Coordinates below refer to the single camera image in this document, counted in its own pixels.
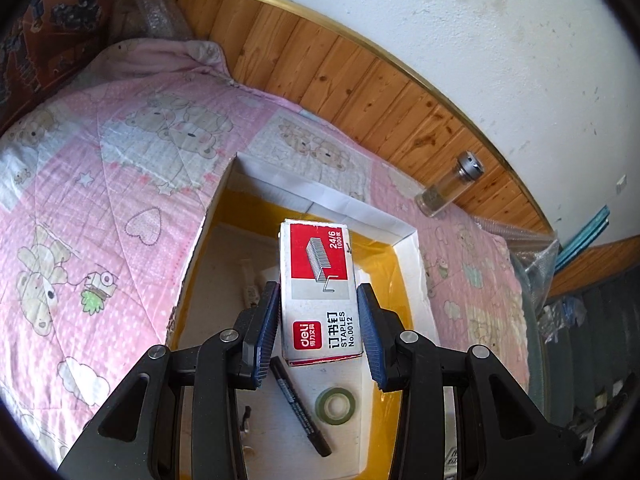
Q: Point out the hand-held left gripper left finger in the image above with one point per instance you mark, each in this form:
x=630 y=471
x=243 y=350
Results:
x=267 y=330

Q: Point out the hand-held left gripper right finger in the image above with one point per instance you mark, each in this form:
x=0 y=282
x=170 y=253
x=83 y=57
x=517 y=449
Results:
x=370 y=335

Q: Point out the white glue tube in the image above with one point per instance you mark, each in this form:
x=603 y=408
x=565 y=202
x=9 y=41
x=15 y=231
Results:
x=248 y=290

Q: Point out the red and white staples box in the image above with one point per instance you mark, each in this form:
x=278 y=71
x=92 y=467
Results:
x=320 y=270

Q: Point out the green tape roll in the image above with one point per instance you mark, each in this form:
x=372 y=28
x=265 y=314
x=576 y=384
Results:
x=320 y=405

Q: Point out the black marker pen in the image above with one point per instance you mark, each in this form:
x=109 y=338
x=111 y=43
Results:
x=300 y=410

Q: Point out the white cardboard box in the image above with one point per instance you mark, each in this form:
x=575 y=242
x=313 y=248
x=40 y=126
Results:
x=345 y=440

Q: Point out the glass bottle with silver lid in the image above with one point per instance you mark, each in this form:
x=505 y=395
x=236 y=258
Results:
x=445 y=192

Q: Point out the large clear bubble wrap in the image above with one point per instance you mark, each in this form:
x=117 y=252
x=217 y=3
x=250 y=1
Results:
x=535 y=260

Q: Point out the clear plastic bag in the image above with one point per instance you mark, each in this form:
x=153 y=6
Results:
x=565 y=315

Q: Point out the pink bear printed blanket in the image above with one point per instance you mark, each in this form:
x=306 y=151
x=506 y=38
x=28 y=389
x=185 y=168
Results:
x=100 y=185

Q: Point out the teal boards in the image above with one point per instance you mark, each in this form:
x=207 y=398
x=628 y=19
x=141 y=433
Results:
x=585 y=240

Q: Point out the dark grey ribbed seat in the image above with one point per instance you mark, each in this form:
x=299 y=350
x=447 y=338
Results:
x=610 y=320

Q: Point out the small clear bubble wrap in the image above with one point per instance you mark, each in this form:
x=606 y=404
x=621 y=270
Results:
x=155 y=15

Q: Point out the white wall socket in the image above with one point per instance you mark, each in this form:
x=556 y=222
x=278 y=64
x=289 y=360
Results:
x=621 y=182

